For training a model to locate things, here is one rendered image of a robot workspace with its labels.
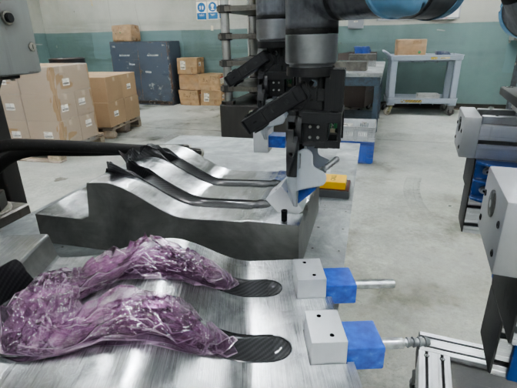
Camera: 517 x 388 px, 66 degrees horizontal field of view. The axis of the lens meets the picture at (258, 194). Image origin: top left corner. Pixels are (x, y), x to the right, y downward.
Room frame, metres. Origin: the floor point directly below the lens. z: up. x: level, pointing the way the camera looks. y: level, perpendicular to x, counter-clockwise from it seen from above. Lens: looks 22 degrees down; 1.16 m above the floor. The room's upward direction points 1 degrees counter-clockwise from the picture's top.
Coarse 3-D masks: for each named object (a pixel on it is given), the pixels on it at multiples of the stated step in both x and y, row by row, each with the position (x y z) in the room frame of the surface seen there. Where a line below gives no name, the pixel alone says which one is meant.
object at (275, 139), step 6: (258, 132) 0.91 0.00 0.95; (270, 132) 0.93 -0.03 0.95; (276, 132) 0.94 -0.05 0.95; (282, 132) 0.94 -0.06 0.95; (258, 138) 0.91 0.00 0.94; (270, 138) 0.91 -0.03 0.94; (276, 138) 0.90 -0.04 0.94; (282, 138) 0.90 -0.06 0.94; (258, 144) 0.91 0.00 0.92; (264, 144) 0.91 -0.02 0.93; (270, 144) 0.91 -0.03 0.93; (276, 144) 0.90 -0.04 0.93; (282, 144) 0.90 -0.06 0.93; (258, 150) 0.91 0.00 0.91; (264, 150) 0.91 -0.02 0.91
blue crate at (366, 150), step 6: (360, 144) 3.68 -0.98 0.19; (366, 144) 3.66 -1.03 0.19; (372, 144) 3.64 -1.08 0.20; (360, 150) 3.68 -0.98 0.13; (366, 150) 3.66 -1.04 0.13; (372, 150) 3.64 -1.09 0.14; (360, 156) 3.67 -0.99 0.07; (366, 156) 3.66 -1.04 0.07; (372, 156) 3.66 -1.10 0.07; (360, 162) 3.68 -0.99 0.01; (366, 162) 3.65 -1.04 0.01
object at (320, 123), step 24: (288, 72) 0.60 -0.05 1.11; (312, 72) 0.58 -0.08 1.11; (336, 72) 0.59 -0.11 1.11; (312, 96) 0.60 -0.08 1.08; (336, 96) 0.58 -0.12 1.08; (288, 120) 0.58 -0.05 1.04; (312, 120) 0.58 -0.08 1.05; (336, 120) 0.57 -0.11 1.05; (312, 144) 0.59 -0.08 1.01; (336, 144) 0.57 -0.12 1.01
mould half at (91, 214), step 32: (160, 160) 0.77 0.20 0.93; (192, 160) 0.83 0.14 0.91; (96, 192) 0.64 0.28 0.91; (128, 192) 0.63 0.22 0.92; (160, 192) 0.66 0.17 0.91; (192, 192) 0.70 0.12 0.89; (224, 192) 0.71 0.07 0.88; (256, 192) 0.70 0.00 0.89; (64, 224) 0.67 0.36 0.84; (96, 224) 0.65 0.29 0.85; (128, 224) 0.63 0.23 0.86; (160, 224) 0.61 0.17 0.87; (192, 224) 0.60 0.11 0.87; (224, 224) 0.58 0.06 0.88; (256, 224) 0.57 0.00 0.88; (288, 224) 0.55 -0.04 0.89; (256, 256) 0.57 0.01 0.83; (288, 256) 0.55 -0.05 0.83
